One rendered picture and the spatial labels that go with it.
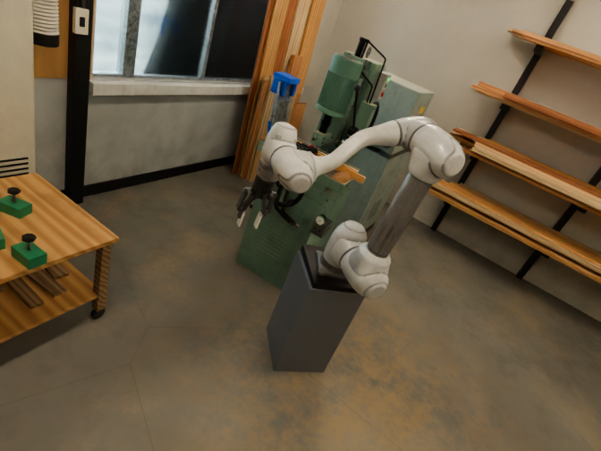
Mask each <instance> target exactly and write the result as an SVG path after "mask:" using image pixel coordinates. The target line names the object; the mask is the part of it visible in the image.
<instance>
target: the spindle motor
mask: <svg viewBox="0 0 601 451"><path fill-rule="evenodd" d="M362 69H363V63H362V62H360V61H358V60H355V59H353V58H351V57H348V56H346V55H341V54H338V53H335V54H334V56H333V59H332V62H331V64H330V66H329V70H328V72H327V75H326V79H325V82H324V85H323V87H322V90H321V92H320V95H319V98H318V101H317V104H316V108H317V109H318V110H319V111H321V112H323V113H325V114H327V115H331V116H333V117H340V118H343V117H344V115H345V112H346V109H347V107H348V105H349V103H350V100H351V96H352V93H353V91H354V86H355V85H356V84H357V82H358V79H359V77H360V74H361V71H362Z"/></svg>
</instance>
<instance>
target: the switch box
mask: <svg viewBox="0 0 601 451"><path fill-rule="evenodd" d="M379 74H380V72H378V75H377V77H376V80H375V82H374V85H373V89H372V91H371V94H370V96H369V97H370V98H371V96H372V93H373V90H374V88H375V86H376V83H377V79H378V76H379ZM391 76H392V75H391V74H389V73H386V72H382V73H381V76H380V79H379V81H378V84H377V88H376V90H375V93H374V96H373V98H372V99H374V100H381V99H382V97H381V94H382V93H383V92H384V93H385V89H386V87H387V86H386V87H385V85H386V84H388V82H389V81H388V78H391ZM387 81H388V82H387ZM384 87H385V89H384Z"/></svg>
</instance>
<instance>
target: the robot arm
mask: <svg viewBox="0 0 601 451"><path fill-rule="evenodd" d="M296 141H297V130H296V128H294V127H293V126H292V125H290V124H289V123H285V122H278V123H275V124H274V126H273V127H272V128H271V130H270V131H269V133H268V135H267V137H266V139H265V142H264V145H263V148H262V150H261V158H260V160H259V163H258V167H257V170H256V173H257V175H256V177H255V180H254V183H253V184H252V185H251V186H250V187H246V186H243V192H242V194H241V197H240V198H239V200H238V202H237V204H236V206H235V207H236V209H237V210H238V211H239V212H238V215H237V217H238V220H237V222H236V223H237V226H238V227H240V226H241V222H242V220H243V218H244V215H245V212H244V211H245V210H246V208H247V207H248V206H249V205H250V204H251V202H252V201H253V200H255V199H261V211H259V212H258V215H257V218H256V220H255V223H254V226H255V229H258V225H259V223H260V221H262V220H263V218H264V217H265V216H266V215H270V213H271V210H272V207H273V205H274V201H275V198H276V197H277V193H276V192H275V191H272V189H273V187H274V185H275V182H277V181H279V182H280V184H281V185H282V186H283V187H284V188H285V189H286V190H288V191H290V192H292V193H297V194H300V193H304V192H306V191H308V190H309V188H310V187H311V186H312V184H313V182H315V181H316V179H317V177H318V176H319V175H321V174H325V173H328V172H330V171H333V170H335V169H336V168H337V167H339V166H341V165H342V164H343V163H344V162H346V161H347V160H348V159H349V158H350V157H352V156H353V155H354V154H355V153H357V152H358V151H359V150H360V149H362V148H364V147H367V146H373V145H377V146H391V147H395V146H402V147H403V148H405V149H407V150H408V151H409V152H411V159H410V163H409V173H408V174H407V176H406V178H405V179H404V181H403V183H402V185H401V187H400V189H399V191H398V192H397V193H396V195H395V197H394V199H393V201H392V202H391V204H390V206H389V208H388V209H387V211H386V213H385V214H384V216H383V218H382V220H381V221H380V223H379V225H378V226H377V229H376V231H375V232H374V233H373V235H372V237H371V238H370V240H369V242H368V243H367V233H366V230H365V228H364V227H363V225H361V224H360V223H358V222H356V221H352V220H348V221H346V222H343V223H341V224H340V225H339V226H337V227H336V228H335V230H334V232H333V233H332V235H331V237H330V238H329V240H328V242H327V244H326V247H325V250H324V252H322V251H316V252H315V254H316V256H317V268H318V271H317V273H318V274H319V275H320V276H326V277H332V278H336V279H339V280H342V281H345V282H347V283H350V285H351V287H352V288H353V289H354V290H355V291H356V292H357V293H358V294H360V295H362V296H365V297H367V298H370V299H373V298H377V297H378V296H380V295H382V294H383V293H384V292H385V290H386V288H387V287H388V280H389V278H388V276H387V275H388V271H389V267H390V264H391V258H390V255H389V253H390V252H391V250H392V248H393V247H394V246H395V244H396V242H397V241H398V239H399V238H400V236H401V234H402V232H403V231H404V229H405V227H406V226H407V224H409V222H410V221H411V218H412V217H413V215H414V214H415V212H416V210H417V209H418V207H419V205H420V203H421V202H422V201H423V200H424V198H425V196H426V195H427V193H428V191H429V189H430V188H431V186H432V185H433V184H435V183H438V182H439V181H440V180H442V179H443V178H450V177H453V176H455V175H456V174H458V173H459V172H460V171H461V169H462V168H463V166H464V162H465V154H464V152H463V149H462V147H461V145H460V144H459V142H458V141H457V140H456V139H455V138H454V137H453V136H452V135H450V134H449V133H448V132H446V131H445V130H443V129H442V128H440V127H438V125H437V123H436V121H434V120H433V119H430V118H428V117H424V116H412V117H403V118H400V119H396V120H392V121H389V122H386V123H382V124H380V125H376V126H373V127H370V128H367V129H364V130H361V131H359V132H356V133H354V134H353V135H352V136H351V137H350V138H349V139H347V140H346V141H345V142H344V143H343V144H342V145H340V146H339V147H338V148H337V149H336V150H334V151H333V152H332V153H331V154H329V155H326V156H322V157H318V156H315V155H313V154H312V153H311V152H310V151H304V150H299V149H297V146H296ZM250 191H251V194H250V196H249V197H248V198H247V199H246V197H247V195H248V193H249V192H250ZM268 195H270V198H269V201H268V203H267V209H266V201H267V196H268ZM245 199H246V200H245Z"/></svg>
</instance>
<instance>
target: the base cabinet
mask: <svg viewBox="0 0 601 451"><path fill-rule="evenodd" d="M351 187H352V186H351ZM351 187H350V188H349V189H347V190H346V191H344V192H343V193H341V194H339V195H337V196H336V197H334V198H333V199H332V200H330V201H328V202H327V204H325V205H324V206H322V207H321V206H319V205H318V204H316V203H314V202H313V201H311V200H308V199H306V198H305V197H302V199H301V200H300V202H299V203H297V204H296V205H294V206H292V207H289V208H285V209H284V210H285V212H286V213H287V214H289V216H290V217H291V218H293V219H294V221H295V222H296V223H298V224H299V225H300V226H299V227H298V228H296V227H295V226H294V225H292V226H290V225H289V224H288V223H287V222H286V221H285V220H284V219H283V218H282V216H281V215H279V214H278V212H277V211H276V210H275V207H274V205H273V207H272V210H271V213H270V215H266V216H265V217H264V218H263V220H262V221H260V223H259V225H258V229H255V226H254V223H255V220H256V218H257V215H258V212H259V211H261V199H255V200H254V202H253V206H252V209H251V212H250V217H249V220H248V223H247V225H246V229H245V232H244V235H243V237H242V241H241V246H240V249H239V252H238V255H237V258H236V262H238V263H239V264H241V265H242V266H244V267H245V268H247V269H248V270H250V271H251V272H253V273H255V274H256V275H258V276H259V277H262V278H263V279H265V280H266V281H267V282H268V283H270V284H272V285H274V286H275V287H277V288H278V289H280V290H282V289H283V286H284V282H285V280H286V278H287V276H288V273H289V271H290V268H291V266H292V263H293V260H294V258H295V255H296V253H297V251H300V250H301V246H302V244H307V245H313V246H318V247H323V248H325V247H326V244H327V242H328V240H329V238H330V235H331V233H332V232H333V230H334V226H335V224H336V222H337V219H338V217H339V216H340V214H341V211H342V209H343V206H344V203H345V201H346V200H347V198H348V195H349V193H350V191H351ZM298 195H299V194H297V193H292V192H289V196H288V199H287V200H295V199H296V198H297V196H298ZM320 214H323V215H325V216H326V218H328V219H330V220H332V221H333V223H332V225H331V227H330V229H329V231H328V233H326V234H325V235H324V236H323V237H322V238H320V237H318V236H316V235H314V234H313V233H311V232H310V230H311V227H312V226H313V224H314V221H316V217H317V216H318V215H320Z"/></svg>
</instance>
